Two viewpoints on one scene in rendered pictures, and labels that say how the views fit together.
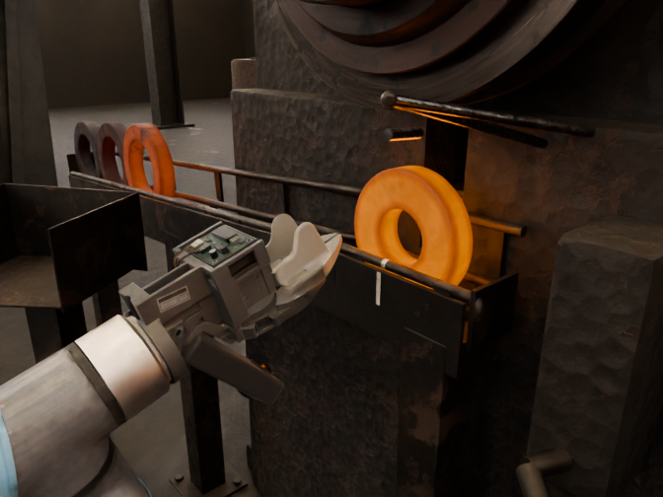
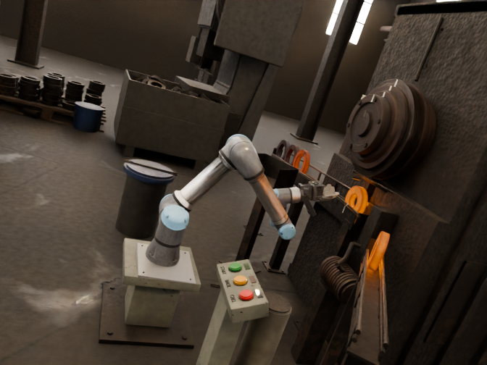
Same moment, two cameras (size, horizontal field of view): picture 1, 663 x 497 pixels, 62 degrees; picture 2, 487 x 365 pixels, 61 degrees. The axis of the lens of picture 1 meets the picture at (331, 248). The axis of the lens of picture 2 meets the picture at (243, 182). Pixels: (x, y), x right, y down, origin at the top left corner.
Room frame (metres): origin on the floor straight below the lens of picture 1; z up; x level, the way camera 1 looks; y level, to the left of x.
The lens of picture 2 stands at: (-1.48, -0.30, 1.23)
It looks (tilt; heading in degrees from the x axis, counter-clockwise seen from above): 16 degrees down; 21
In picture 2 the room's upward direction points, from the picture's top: 18 degrees clockwise
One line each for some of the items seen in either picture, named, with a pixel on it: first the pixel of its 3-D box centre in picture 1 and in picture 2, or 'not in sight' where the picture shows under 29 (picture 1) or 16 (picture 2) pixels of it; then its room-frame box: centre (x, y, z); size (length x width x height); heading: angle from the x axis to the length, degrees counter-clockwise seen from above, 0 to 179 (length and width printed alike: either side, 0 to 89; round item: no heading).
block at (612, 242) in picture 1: (608, 358); (376, 232); (0.43, -0.24, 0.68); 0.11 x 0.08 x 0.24; 130
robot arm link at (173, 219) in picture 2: not in sight; (172, 223); (-0.04, 0.52, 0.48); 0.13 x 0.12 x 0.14; 38
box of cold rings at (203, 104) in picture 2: not in sight; (168, 118); (2.25, 2.22, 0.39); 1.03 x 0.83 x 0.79; 134
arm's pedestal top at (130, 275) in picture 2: not in sight; (159, 263); (-0.04, 0.53, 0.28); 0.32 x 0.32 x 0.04; 42
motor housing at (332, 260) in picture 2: not in sight; (325, 317); (0.26, -0.19, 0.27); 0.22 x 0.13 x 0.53; 40
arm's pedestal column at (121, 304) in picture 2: not in sight; (152, 292); (-0.04, 0.53, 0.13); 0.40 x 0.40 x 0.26; 42
